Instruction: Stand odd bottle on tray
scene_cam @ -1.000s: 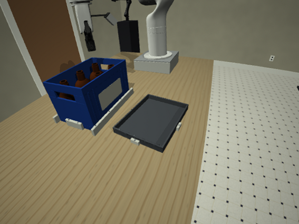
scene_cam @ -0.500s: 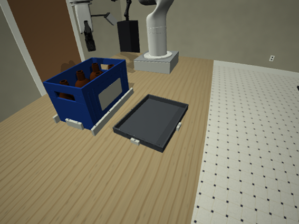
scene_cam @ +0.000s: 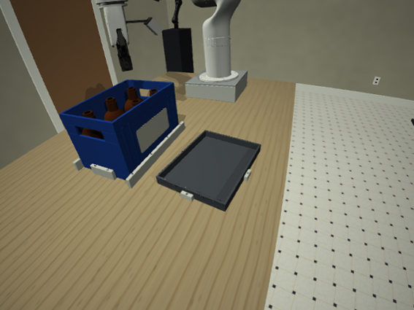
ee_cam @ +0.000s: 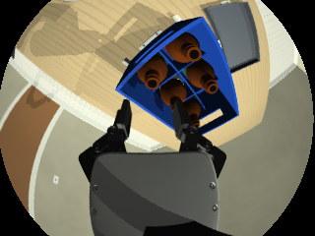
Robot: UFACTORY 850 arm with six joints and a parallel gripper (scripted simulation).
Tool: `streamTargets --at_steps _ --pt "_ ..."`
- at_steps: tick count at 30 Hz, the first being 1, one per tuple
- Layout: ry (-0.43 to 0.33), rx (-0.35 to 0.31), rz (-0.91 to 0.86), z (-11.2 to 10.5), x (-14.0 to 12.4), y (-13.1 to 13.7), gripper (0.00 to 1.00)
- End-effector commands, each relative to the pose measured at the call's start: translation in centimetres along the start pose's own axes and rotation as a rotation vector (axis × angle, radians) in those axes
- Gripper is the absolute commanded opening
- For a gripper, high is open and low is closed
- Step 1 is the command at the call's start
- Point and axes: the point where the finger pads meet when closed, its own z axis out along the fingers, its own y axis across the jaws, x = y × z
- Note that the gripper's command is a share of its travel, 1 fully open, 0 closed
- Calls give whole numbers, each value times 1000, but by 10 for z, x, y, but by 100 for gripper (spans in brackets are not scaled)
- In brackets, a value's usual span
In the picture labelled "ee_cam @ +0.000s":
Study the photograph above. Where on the blue bottle crate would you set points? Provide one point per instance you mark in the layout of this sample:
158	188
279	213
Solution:
149	99

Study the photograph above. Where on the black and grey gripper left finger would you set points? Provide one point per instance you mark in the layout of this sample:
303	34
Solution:
112	141

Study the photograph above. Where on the brown ceramic bottle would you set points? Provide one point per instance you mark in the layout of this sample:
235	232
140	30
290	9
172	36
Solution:
184	48
153	72

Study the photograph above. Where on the brown glass bottle with green label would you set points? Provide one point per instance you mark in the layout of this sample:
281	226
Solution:
202	75

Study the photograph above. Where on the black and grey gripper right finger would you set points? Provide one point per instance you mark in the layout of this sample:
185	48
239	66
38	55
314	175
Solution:
192	140

